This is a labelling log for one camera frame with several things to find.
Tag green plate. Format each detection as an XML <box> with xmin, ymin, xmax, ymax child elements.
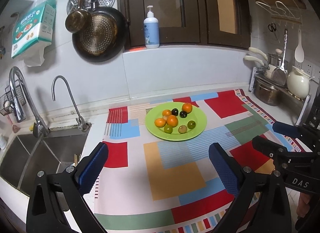
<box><xmin>145</xmin><ymin>102</ymin><xmax>208</xmax><ymax>141</ymax></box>

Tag cream teapot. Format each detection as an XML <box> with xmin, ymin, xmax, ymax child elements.
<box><xmin>287</xmin><ymin>67</ymin><xmax>312</xmax><ymax>99</ymax></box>

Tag clear plastic bag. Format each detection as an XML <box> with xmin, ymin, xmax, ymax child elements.
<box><xmin>24</xmin><ymin>45</ymin><xmax>47</xmax><ymax>68</ymax></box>

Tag small brass saucepan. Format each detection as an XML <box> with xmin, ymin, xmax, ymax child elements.
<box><xmin>65</xmin><ymin>0</ymin><xmax>92</xmax><ymax>33</ymax></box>

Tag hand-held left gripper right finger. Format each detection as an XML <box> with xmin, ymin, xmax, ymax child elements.
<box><xmin>209</xmin><ymin>142</ymin><xmax>293</xmax><ymax>233</ymax></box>

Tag black frying pan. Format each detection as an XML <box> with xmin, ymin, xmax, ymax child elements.
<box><xmin>72</xmin><ymin>0</ymin><xmax>127</xmax><ymax>63</ymax></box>

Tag teal plastic bag box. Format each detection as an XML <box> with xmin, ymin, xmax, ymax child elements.
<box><xmin>11</xmin><ymin>0</ymin><xmax>57</xmax><ymax>59</ymax></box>

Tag white wall outlet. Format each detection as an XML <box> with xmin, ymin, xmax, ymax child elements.
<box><xmin>299</xmin><ymin>61</ymin><xmax>320</xmax><ymax>83</ymax></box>

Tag large chrome faucet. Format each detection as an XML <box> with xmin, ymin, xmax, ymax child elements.
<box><xmin>9</xmin><ymin>66</ymin><xmax>50</xmax><ymax>138</ymax></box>

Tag white wire wall rack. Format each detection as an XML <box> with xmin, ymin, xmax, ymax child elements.
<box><xmin>255</xmin><ymin>1</ymin><xmax>303</xmax><ymax>24</ymax></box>

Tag black scissors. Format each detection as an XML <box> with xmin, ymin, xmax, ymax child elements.
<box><xmin>268</xmin><ymin>23</ymin><xmax>278</xmax><ymax>39</ymax></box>

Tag colourful patchwork table mat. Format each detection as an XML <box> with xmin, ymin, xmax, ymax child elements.
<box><xmin>94</xmin><ymin>89</ymin><xmax>313</xmax><ymax>233</ymax></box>

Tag cream handled saucepan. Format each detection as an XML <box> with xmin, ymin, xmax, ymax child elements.
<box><xmin>249</xmin><ymin>47</ymin><xmax>270</xmax><ymax>69</ymax></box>
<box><xmin>244</xmin><ymin>55</ymin><xmax>273</xmax><ymax>78</ymax></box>

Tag steel skimmer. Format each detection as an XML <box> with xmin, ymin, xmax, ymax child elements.
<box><xmin>271</xmin><ymin>29</ymin><xmax>288</xmax><ymax>86</ymax></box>

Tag white rice paddle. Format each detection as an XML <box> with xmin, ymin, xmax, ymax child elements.
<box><xmin>294</xmin><ymin>29</ymin><xmax>305</xmax><ymax>63</ymax></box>

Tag black wire basket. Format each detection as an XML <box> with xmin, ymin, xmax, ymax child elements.
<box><xmin>0</xmin><ymin>79</ymin><xmax>27</xmax><ymax>117</ymax></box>

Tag thin gooseneck faucet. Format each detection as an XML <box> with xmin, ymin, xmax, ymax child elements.
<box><xmin>52</xmin><ymin>76</ymin><xmax>90</xmax><ymax>132</ymax></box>

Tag white pump bottle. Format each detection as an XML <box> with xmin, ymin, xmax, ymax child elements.
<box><xmin>143</xmin><ymin>5</ymin><xmax>160</xmax><ymax>49</ymax></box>

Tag black countertop appliance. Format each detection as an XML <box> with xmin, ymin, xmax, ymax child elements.
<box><xmin>306</xmin><ymin>98</ymin><xmax>320</xmax><ymax>127</ymax></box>

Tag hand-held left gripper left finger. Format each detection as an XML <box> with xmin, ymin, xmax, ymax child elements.
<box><xmin>26</xmin><ymin>141</ymin><xmax>109</xmax><ymax>233</ymax></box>

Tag steel lidded pot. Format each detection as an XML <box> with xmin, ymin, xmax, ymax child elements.
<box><xmin>267</xmin><ymin>49</ymin><xmax>288</xmax><ymax>67</ymax></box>

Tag large steel pot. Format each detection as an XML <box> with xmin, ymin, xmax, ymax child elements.
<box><xmin>253</xmin><ymin>78</ymin><xmax>283</xmax><ymax>106</ymax></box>

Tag dark wooden framed window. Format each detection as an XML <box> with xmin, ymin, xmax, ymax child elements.
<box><xmin>117</xmin><ymin>0</ymin><xmax>252</xmax><ymax>50</ymax></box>

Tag white dish rack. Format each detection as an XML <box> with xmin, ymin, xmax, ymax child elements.
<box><xmin>249</xmin><ymin>66</ymin><xmax>312</xmax><ymax>127</ymax></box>

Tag person's right hand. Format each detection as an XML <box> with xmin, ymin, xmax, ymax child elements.
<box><xmin>297</xmin><ymin>193</ymin><xmax>312</xmax><ymax>218</ymax></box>

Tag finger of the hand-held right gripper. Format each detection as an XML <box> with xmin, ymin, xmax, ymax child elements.
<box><xmin>252</xmin><ymin>135</ymin><xmax>290</xmax><ymax>161</ymax></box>
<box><xmin>272</xmin><ymin>122</ymin><xmax>304</xmax><ymax>139</ymax></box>

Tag steel sink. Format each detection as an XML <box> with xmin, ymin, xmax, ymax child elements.
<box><xmin>0</xmin><ymin>133</ymin><xmax>89</xmax><ymax>211</ymax></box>

